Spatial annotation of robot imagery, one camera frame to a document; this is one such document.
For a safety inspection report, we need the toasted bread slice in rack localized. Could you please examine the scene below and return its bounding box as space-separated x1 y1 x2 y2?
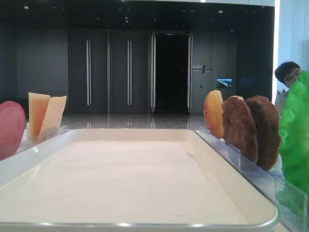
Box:
203 90 224 139

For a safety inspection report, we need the brown meat patty front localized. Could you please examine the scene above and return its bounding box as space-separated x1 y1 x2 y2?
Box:
222 96 258 163

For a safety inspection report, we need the brown meat patty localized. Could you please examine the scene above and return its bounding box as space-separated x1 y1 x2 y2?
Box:
222 96 258 163
245 95 281 171

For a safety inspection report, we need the pale yellow cheese slice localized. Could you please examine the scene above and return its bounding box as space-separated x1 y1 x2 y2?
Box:
39 96 67 135

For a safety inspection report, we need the brown meat patty rear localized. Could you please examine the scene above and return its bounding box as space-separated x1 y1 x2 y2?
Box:
245 95 281 171

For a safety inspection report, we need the orange cheese slice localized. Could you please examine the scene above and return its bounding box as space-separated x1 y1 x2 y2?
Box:
28 92 51 139

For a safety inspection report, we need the green lettuce leaf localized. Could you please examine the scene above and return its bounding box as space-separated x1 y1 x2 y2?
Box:
276 70 309 218

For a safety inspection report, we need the dark double door middle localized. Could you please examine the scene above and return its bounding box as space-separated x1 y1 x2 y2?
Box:
111 31 149 114

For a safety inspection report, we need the dark double door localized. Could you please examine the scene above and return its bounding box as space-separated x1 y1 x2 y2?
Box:
69 30 108 114
111 31 149 114

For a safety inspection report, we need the dark double door left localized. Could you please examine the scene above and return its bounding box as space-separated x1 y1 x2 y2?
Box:
69 30 108 114

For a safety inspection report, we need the white rectangular tray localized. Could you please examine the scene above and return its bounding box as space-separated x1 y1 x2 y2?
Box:
0 129 280 232

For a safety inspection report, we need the clear acrylic left rack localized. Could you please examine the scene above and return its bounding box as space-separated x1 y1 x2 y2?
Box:
16 125 69 154

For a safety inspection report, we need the clear acrylic rack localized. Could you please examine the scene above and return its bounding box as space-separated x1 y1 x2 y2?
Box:
16 125 69 154
196 127 309 232

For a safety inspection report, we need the person with glasses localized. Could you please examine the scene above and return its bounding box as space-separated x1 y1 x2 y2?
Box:
275 61 302 115

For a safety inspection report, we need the clear acrylic right rack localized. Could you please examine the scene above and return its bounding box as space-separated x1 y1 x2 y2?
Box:
196 127 309 232

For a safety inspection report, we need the small wall screen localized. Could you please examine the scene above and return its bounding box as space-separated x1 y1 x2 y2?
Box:
216 78 233 88

